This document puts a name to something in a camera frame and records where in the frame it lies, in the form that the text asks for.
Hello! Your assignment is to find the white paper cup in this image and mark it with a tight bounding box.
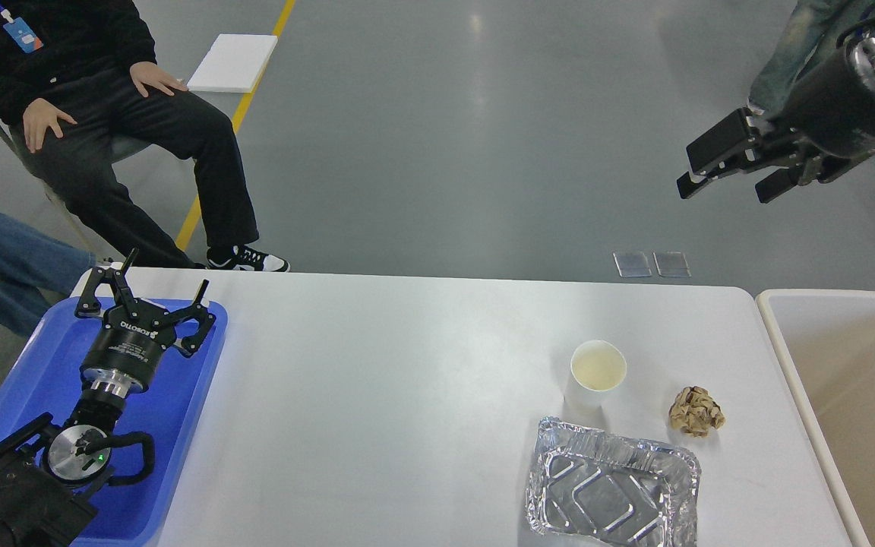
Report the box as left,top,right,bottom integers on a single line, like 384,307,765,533
564,340,628,409

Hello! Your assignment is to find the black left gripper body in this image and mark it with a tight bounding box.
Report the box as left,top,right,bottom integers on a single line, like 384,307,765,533
81,300,181,394

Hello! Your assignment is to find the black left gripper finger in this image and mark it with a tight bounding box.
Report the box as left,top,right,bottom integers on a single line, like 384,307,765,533
155,280,216,358
75,247,139,318

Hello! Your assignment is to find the floor plate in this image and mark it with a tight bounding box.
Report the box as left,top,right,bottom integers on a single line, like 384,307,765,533
612,251,652,278
653,251,691,278

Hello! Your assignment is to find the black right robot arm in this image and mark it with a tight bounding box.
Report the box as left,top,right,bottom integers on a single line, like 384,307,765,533
677,1,875,202

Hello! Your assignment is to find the grey chair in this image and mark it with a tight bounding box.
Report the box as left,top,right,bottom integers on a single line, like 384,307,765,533
0,121,150,254

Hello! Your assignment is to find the crumpled brown paper ball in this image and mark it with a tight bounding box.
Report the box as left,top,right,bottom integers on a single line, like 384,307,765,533
668,387,726,438

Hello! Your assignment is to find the right floor plate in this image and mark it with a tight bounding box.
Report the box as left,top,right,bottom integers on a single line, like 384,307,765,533
653,251,691,278

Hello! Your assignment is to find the aluminium foil tray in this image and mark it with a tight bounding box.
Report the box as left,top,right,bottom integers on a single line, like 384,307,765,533
526,416,701,546

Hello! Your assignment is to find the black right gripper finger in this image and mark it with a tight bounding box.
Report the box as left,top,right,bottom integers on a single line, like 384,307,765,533
677,108,802,200
754,148,853,204

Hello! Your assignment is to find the left floor plate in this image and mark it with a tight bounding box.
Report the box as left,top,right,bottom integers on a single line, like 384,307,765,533
612,251,652,278

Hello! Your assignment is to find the person in blue jeans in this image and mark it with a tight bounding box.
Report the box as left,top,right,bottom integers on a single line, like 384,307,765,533
0,213,98,337

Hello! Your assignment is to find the beige plastic bin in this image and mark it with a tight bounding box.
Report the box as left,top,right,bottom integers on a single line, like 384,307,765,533
757,289,875,546

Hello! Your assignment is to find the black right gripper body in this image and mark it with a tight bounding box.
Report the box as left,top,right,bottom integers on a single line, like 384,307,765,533
772,37,875,165

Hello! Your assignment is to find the seated person in black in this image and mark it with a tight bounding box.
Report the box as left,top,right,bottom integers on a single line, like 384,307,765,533
0,1,289,273

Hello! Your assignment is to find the blue plastic tray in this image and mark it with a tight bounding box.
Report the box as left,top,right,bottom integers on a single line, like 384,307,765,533
0,298,228,546

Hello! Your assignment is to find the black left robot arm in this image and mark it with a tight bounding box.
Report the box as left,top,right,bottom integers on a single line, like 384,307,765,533
0,262,226,546

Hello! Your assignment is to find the standing person in jeans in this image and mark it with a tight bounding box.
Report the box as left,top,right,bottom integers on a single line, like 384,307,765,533
747,1,875,117

